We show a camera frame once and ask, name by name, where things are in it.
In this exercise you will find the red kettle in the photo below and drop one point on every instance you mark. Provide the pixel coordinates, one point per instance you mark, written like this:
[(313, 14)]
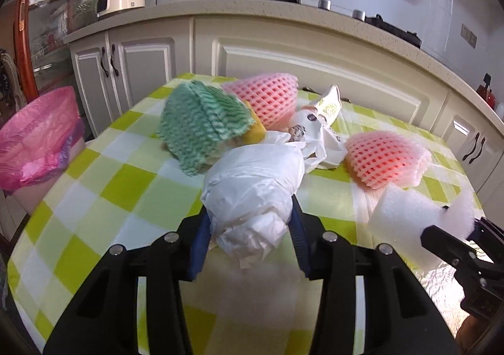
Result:
[(487, 93)]

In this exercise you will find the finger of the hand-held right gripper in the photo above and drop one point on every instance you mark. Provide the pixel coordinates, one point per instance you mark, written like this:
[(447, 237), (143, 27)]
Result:
[(445, 242), (488, 233)]

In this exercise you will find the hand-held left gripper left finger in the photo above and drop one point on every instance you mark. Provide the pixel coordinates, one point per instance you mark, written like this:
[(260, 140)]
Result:
[(199, 248)]

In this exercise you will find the printed white plastic bag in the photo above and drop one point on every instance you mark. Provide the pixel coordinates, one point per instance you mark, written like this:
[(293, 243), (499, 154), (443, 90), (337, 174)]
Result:
[(323, 142)]

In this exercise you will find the dark patterned cloth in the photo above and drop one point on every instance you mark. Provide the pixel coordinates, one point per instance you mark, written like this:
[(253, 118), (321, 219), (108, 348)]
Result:
[(7, 75)]

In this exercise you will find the small pink foam fruit net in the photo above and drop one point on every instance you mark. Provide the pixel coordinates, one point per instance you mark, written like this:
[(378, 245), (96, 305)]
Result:
[(382, 160)]

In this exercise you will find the white kitchen cabinet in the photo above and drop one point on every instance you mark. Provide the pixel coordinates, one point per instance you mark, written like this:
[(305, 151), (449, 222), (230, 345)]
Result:
[(275, 55)]

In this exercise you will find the white foam sheet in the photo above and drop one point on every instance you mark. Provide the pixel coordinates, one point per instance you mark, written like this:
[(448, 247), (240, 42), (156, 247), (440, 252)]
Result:
[(401, 217)]

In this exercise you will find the pink trash bag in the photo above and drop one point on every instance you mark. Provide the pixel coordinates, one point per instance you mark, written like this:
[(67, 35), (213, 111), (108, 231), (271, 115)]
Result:
[(35, 138)]

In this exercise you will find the wooden framed glass door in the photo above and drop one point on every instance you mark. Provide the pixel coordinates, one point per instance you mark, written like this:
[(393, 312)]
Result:
[(59, 8)]

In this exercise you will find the green checked tablecloth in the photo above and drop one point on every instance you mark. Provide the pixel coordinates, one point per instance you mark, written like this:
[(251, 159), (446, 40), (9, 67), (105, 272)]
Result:
[(130, 189)]

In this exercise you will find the white trash bin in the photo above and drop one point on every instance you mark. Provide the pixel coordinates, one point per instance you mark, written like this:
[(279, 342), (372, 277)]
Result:
[(51, 185)]

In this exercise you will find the green striped cloth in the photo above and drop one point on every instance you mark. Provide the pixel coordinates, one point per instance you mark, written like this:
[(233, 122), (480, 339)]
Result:
[(201, 122)]

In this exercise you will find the yellow sponge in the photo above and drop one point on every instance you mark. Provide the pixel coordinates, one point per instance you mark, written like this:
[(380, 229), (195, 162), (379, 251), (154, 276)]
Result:
[(258, 132)]

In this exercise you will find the large pink foam fruit net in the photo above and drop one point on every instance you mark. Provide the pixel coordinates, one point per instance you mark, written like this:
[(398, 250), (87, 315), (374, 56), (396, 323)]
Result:
[(264, 97)]

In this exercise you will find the small wall socket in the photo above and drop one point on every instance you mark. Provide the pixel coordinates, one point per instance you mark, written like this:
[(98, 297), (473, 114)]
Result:
[(468, 35)]

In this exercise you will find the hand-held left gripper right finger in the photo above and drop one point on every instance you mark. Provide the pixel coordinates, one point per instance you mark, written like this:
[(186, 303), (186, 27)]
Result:
[(299, 237)]

